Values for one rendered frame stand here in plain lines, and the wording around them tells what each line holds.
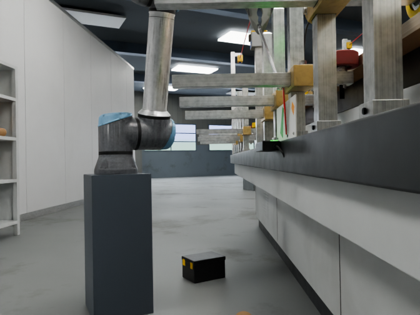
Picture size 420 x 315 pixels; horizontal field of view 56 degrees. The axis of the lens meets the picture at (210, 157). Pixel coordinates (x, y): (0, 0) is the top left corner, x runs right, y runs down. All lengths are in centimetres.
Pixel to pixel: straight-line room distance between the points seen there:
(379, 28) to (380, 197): 21
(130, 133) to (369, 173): 138
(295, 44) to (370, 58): 52
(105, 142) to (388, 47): 138
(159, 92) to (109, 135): 29
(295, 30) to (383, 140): 65
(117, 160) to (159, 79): 40
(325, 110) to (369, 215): 25
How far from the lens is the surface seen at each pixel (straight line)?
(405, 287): 99
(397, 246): 52
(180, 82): 96
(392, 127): 42
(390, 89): 53
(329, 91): 77
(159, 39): 178
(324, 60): 78
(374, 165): 46
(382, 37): 54
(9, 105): 410
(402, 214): 50
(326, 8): 78
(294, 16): 106
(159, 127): 179
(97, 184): 166
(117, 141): 173
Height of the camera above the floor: 65
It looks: level
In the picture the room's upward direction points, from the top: 1 degrees counter-clockwise
